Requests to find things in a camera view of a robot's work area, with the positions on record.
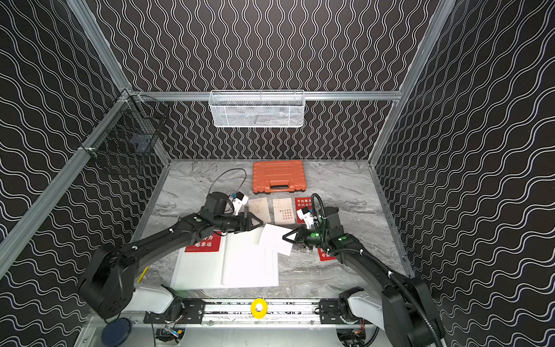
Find orange plastic tool case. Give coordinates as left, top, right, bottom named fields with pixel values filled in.
left=252, top=160, right=307, bottom=194

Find beige card gold characters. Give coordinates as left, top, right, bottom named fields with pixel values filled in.
left=248, top=198, right=271, bottom=224

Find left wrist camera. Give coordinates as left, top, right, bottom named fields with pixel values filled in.
left=231, top=192, right=249, bottom=215

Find black wire mesh basket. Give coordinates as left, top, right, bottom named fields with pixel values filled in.
left=85, top=95, right=170, bottom=176

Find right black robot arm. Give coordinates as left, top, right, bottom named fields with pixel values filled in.
left=283, top=207, right=445, bottom=346

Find white wire mesh basket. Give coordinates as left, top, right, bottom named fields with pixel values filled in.
left=208, top=90, right=306, bottom=128

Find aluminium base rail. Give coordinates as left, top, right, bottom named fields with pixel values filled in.
left=86, top=297, right=439, bottom=328

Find beige card small red text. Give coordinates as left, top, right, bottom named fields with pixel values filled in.
left=273, top=198, right=296, bottom=225

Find red card right side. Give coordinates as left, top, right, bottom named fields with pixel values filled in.
left=317, top=248, right=336, bottom=262

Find dark blue round disc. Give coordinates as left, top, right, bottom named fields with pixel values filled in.
left=101, top=318, right=132, bottom=347

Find red card top row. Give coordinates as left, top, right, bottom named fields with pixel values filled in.
left=294, top=198, right=312, bottom=224

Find yellow tape roll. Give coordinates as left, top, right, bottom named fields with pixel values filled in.
left=251, top=298, right=268, bottom=320

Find red card gold characters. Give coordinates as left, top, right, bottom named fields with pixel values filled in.
left=185, top=234, right=222, bottom=253

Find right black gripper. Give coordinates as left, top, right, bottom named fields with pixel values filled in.
left=282, top=226, right=329, bottom=248

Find yellow pencil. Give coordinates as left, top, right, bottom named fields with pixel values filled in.
left=137, top=267, right=149, bottom=283

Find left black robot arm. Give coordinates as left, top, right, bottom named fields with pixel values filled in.
left=77, top=192, right=264, bottom=319

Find white photo album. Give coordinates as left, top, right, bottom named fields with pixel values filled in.
left=171, top=229, right=279, bottom=290

